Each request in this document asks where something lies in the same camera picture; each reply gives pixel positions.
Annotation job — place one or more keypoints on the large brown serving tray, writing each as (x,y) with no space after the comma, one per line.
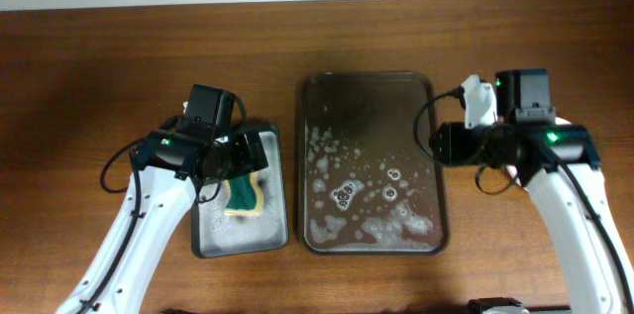
(363,185)

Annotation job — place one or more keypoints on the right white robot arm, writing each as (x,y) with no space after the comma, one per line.
(511,123)

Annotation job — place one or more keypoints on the small black soapy tray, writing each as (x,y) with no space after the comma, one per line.
(216,234)

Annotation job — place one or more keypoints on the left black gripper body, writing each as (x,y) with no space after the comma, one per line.
(237,159)

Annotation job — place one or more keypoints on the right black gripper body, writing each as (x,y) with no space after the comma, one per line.
(477,146)

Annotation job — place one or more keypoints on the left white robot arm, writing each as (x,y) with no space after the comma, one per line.
(170,166)

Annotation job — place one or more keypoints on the pink stained plate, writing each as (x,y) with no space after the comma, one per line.
(562,121)

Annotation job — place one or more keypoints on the green and yellow sponge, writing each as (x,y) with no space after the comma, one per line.
(245,197)

